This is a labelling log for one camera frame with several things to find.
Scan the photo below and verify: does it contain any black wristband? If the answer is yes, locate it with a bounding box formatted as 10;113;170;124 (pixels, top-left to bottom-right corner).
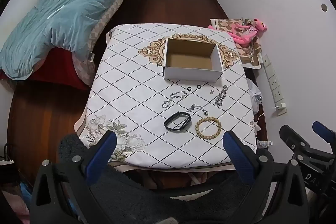
164;111;192;132

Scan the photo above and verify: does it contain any pink cloth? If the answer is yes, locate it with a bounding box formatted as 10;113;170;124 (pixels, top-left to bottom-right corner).
0;189;30;224

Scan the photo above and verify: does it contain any checked bed sheet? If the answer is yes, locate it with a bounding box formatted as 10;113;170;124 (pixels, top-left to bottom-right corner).
73;0;150;88

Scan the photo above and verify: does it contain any silver pendant necklace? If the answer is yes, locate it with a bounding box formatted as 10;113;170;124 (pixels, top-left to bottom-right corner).
188;104;209;116

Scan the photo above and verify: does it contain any dark fuzzy cushion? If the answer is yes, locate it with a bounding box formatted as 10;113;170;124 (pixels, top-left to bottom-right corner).
58;133;276;224

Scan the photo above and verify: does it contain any thick silver chain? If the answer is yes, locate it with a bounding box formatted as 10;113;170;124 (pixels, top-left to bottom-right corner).
215;85;228;107

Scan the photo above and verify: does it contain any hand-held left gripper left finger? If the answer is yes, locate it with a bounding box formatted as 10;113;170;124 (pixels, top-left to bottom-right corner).
31;130;117;224

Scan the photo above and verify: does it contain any clear plastic bottle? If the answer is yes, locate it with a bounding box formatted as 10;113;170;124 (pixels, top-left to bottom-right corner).
257;140;274;149

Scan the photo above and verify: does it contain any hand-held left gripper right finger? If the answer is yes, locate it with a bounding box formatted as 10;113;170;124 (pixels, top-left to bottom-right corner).
223;130;309;224

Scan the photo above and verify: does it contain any red cloth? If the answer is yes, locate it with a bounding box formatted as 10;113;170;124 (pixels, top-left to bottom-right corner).
0;48;91;90

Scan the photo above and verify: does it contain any teal blanket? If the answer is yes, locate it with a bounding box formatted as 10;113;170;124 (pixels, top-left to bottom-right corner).
0;0;150;80

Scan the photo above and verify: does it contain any white plastic bag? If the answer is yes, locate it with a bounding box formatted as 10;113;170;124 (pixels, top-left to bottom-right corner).
247;80;263;114

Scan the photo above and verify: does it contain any wooden bead bracelet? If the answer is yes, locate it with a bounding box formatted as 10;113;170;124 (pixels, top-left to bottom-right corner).
195;117;222;138

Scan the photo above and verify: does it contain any thin silver bracelet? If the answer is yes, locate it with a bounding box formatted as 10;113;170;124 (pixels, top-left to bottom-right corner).
161;91;187;108

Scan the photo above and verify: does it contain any diamond patterned tablecloth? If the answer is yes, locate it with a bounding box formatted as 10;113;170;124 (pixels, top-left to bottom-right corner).
74;23;258;170

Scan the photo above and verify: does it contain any pink plush toy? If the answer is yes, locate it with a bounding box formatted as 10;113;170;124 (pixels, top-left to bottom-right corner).
209;18;268;46

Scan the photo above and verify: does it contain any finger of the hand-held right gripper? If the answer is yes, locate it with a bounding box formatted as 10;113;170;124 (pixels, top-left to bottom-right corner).
312;121;336;153
279;125;310;156

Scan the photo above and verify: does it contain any white cardboard box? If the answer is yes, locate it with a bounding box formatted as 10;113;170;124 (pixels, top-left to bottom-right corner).
163;38;224;83

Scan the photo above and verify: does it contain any white power strip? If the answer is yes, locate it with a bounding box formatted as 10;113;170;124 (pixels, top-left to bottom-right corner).
262;54;287;117

